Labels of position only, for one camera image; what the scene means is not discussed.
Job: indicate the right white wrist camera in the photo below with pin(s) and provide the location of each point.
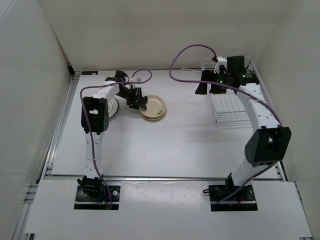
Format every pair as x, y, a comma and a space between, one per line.
220, 64

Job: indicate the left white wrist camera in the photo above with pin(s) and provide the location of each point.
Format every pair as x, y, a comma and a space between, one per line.
136, 80

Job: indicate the white plate green rim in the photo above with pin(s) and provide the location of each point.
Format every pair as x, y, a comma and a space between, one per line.
113, 107

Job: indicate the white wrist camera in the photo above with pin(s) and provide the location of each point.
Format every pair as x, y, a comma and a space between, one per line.
220, 64
136, 80

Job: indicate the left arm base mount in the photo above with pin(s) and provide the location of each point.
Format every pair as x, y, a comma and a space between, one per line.
93, 194

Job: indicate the metal rail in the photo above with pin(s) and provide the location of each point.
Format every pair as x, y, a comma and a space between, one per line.
136, 178

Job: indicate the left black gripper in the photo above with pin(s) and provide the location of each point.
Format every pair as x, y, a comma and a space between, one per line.
137, 104

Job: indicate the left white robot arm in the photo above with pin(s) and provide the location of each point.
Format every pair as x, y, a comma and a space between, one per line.
95, 122

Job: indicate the cream yellow plate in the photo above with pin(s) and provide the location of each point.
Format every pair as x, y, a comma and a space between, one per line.
156, 118

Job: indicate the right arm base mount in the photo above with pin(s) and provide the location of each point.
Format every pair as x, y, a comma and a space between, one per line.
231, 198

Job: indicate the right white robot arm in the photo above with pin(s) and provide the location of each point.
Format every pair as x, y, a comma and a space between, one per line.
231, 108

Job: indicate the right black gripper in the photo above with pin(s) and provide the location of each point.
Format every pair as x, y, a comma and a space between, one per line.
207, 75

